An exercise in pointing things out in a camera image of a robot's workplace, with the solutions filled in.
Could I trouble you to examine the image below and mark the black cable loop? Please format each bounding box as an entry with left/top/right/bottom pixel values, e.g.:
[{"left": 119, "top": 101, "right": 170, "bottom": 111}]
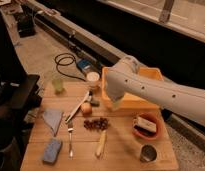
[{"left": 54, "top": 52, "right": 88, "bottom": 82}]

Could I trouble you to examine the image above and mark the small yellow apple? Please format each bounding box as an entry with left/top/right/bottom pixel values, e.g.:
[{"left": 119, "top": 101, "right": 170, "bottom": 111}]
[{"left": 80, "top": 102, "right": 92, "bottom": 116}]

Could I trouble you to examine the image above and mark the orange bowl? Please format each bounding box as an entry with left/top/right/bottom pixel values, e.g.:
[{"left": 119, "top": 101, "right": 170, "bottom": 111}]
[{"left": 132, "top": 113, "right": 162, "bottom": 141}]

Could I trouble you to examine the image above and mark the silver fork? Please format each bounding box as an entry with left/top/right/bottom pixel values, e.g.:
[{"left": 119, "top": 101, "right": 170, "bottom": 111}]
[{"left": 68, "top": 121, "right": 74, "bottom": 158}]

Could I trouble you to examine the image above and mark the blue folded cloth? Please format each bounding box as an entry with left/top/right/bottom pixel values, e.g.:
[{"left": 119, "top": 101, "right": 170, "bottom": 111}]
[{"left": 42, "top": 109, "right": 63, "bottom": 136}]

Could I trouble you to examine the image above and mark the white and black object in bowl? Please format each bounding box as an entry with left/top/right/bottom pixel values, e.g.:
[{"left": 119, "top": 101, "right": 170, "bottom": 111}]
[{"left": 134, "top": 117, "right": 157, "bottom": 133}]

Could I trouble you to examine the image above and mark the small green object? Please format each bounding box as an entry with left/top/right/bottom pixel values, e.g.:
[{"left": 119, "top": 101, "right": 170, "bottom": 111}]
[{"left": 88, "top": 96, "right": 100, "bottom": 107}]

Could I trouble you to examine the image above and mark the black box on floor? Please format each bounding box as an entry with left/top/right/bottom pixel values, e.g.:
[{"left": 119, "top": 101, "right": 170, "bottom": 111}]
[{"left": 17, "top": 13, "right": 36, "bottom": 38}]

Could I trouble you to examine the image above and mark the white paper cup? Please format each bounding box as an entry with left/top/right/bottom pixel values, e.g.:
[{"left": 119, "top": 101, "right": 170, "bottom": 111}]
[{"left": 86, "top": 72, "right": 100, "bottom": 89}]

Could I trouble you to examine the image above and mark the blue sponge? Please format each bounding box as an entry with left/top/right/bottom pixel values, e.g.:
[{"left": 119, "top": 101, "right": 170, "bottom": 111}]
[{"left": 42, "top": 139, "right": 62, "bottom": 164}]

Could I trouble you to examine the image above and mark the blue box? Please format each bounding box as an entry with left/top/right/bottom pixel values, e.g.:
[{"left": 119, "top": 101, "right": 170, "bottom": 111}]
[{"left": 76, "top": 59, "right": 93, "bottom": 74}]

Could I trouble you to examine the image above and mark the white handled knife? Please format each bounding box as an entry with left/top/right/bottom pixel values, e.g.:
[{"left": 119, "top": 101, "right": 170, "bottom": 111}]
[{"left": 65, "top": 91, "right": 89, "bottom": 124}]

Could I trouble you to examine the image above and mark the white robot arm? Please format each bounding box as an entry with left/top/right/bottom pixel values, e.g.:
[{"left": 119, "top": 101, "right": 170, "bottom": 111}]
[{"left": 105, "top": 55, "right": 205, "bottom": 127}]

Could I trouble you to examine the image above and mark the metal cup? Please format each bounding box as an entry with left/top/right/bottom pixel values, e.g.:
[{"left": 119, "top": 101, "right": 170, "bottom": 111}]
[{"left": 140, "top": 145, "right": 157, "bottom": 162}]

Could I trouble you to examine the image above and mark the green plastic cup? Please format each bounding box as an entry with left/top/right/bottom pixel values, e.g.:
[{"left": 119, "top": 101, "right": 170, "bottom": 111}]
[{"left": 52, "top": 76, "right": 64, "bottom": 94}]

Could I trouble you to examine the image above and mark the yellow plastic bin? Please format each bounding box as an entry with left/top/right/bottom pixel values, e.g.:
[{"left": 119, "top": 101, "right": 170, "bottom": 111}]
[{"left": 101, "top": 67, "right": 163, "bottom": 109}]

